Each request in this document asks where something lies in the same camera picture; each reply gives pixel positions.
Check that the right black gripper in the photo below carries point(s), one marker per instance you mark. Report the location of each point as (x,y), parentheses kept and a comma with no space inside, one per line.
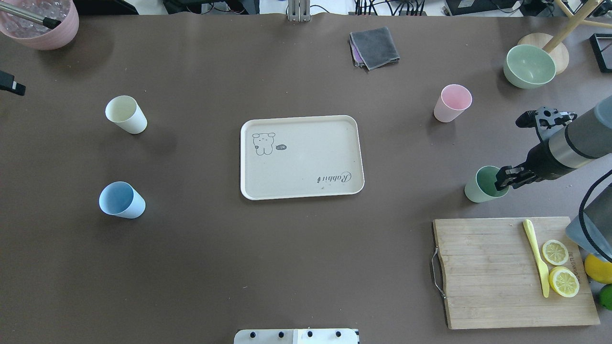
(539,162)

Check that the green cup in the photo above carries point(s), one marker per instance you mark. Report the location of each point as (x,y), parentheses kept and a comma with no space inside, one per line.
(481,187)

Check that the pink cup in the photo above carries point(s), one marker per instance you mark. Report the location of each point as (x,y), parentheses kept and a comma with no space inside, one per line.
(452,102)

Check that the blue cup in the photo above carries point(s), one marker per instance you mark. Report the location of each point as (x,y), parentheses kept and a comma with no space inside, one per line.
(121,200)

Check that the cream cup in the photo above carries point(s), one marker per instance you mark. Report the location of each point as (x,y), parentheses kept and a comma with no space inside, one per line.
(125,112)

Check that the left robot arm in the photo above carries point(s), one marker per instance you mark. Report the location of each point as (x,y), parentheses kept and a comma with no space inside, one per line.
(8,83)

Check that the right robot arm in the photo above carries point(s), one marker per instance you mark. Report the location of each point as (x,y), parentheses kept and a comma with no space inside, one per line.
(568,142)

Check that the cream rabbit tray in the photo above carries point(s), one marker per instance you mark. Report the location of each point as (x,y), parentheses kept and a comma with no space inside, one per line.
(300,157)

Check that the upper lemon slice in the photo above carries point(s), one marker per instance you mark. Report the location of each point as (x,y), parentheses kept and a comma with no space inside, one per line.
(555,252)

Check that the lemon slice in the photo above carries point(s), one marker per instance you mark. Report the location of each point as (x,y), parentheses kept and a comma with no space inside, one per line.
(555,252)
(564,282)

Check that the yellow plastic knife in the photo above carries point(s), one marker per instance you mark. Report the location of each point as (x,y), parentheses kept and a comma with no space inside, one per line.
(542,268)

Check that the bamboo cutting board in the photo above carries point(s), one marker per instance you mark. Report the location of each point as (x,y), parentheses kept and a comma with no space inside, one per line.
(490,279)

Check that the green bowl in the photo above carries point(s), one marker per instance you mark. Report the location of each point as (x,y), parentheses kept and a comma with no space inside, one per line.
(528,67)

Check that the lower lemon slice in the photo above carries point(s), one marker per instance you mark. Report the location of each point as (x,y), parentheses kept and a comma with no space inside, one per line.
(564,282)

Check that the whole lemon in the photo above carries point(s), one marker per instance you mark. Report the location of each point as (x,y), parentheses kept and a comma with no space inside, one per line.
(598,270)

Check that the green lime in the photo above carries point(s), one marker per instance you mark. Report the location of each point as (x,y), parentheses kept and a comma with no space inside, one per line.
(605,297)

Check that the wooden stand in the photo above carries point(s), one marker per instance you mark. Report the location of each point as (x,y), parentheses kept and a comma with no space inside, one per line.
(553,45)

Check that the grey cloth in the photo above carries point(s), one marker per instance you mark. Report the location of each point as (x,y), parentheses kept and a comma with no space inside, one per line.
(376,47)

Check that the purple cloth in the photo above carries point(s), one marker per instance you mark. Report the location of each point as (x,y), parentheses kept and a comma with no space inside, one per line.
(358,61)

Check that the metal scoop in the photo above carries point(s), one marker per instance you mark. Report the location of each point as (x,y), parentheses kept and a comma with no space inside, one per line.
(19,12)

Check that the pink bowl with ice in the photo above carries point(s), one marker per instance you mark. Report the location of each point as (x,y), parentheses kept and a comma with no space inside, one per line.
(35,35)

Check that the black frame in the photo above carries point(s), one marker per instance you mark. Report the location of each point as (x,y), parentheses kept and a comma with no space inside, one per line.
(601,44)

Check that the metal camera mount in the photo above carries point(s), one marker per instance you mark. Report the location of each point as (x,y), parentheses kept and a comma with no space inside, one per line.
(298,11)

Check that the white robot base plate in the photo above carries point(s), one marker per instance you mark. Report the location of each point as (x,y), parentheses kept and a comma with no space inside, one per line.
(298,336)

